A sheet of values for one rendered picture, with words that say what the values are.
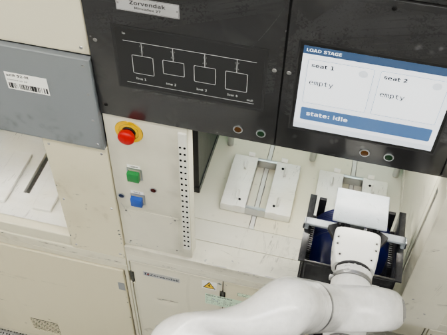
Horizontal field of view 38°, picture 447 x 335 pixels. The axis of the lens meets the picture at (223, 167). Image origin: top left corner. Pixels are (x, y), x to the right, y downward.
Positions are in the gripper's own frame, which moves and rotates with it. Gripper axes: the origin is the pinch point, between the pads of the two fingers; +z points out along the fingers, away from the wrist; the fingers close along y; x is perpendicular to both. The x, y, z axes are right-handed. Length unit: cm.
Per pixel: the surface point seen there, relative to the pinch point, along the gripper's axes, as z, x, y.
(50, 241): 2, -45, -85
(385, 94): 1.7, 35.3, -1.8
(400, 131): 1.7, 26.5, 2.9
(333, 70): 1.7, 39.0, -12.2
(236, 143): 49, -38, -39
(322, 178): 39, -34, -9
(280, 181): 34, -34, -22
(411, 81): 1.7, 39.5, 2.0
